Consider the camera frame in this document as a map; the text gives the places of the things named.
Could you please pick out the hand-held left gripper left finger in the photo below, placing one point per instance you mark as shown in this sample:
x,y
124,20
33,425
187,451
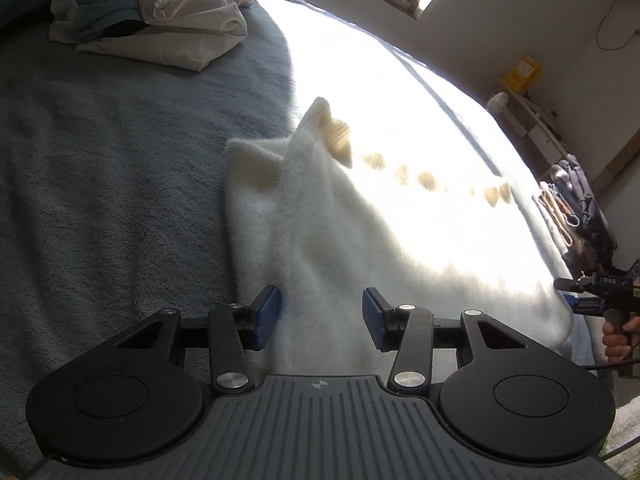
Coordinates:
x,y
265,317

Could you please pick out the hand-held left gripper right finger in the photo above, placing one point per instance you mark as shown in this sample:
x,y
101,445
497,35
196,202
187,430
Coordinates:
x,y
372,317

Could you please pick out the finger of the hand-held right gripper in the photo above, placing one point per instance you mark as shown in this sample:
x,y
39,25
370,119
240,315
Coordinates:
x,y
575,284
585,305

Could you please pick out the cream knitted sweater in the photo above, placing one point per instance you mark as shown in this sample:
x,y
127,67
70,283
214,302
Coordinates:
x,y
325,230

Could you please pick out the pile of clothes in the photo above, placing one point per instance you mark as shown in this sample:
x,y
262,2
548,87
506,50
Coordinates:
x,y
580,210

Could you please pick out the person's right hand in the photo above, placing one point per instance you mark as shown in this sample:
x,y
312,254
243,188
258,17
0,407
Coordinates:
x,y
622,345

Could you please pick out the white side table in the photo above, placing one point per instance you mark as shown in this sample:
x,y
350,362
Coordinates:
x,y
535,125

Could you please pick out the small white ornament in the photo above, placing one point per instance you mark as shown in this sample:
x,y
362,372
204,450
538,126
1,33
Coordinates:
x,y
499,102

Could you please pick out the bed with grey sheet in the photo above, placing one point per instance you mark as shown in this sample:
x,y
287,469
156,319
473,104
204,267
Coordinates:
x,y
125,160

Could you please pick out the yellow box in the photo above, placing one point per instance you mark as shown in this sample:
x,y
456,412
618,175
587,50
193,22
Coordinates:
x,y
522,74

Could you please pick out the large white cloth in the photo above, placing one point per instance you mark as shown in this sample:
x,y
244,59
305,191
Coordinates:
x,y
190,20

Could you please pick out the blue garment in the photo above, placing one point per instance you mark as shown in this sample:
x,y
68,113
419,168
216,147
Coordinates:
x,y
105,5

